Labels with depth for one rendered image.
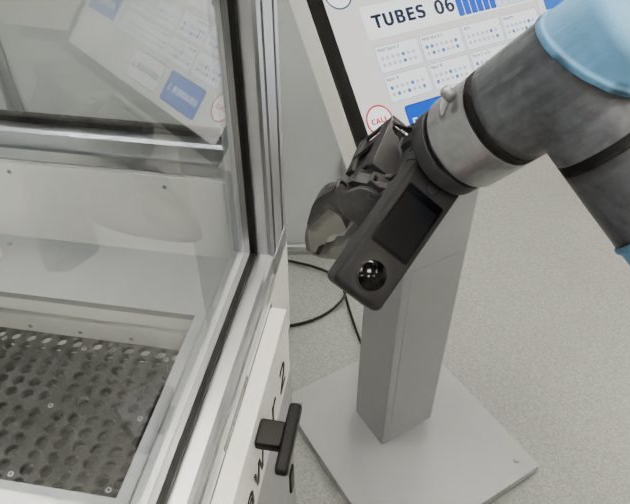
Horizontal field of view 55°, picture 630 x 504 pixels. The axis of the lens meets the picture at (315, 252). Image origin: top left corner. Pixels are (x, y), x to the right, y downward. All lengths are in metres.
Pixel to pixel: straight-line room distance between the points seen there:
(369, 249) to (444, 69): 0.48
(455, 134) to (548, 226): 2.00
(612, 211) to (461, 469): 1.25
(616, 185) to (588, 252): 1.95
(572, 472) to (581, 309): 0.60
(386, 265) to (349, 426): 1.20
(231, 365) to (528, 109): 0.31
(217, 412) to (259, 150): 0.23
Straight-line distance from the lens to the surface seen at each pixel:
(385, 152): 0.52
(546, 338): 2.00
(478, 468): 1.63
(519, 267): 2.21
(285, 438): 0.59
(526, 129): 0.41
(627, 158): 0.40
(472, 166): 0.44
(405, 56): 0.87
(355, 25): 0.85
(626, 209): 0.42
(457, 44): 0.93
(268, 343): 0.63
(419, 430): 1.65
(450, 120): 0.44
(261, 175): 0.58
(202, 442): 0.50
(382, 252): 0.46
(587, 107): 0.40
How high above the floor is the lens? 1.41
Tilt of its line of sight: 41 degrees down
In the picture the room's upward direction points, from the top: straight up
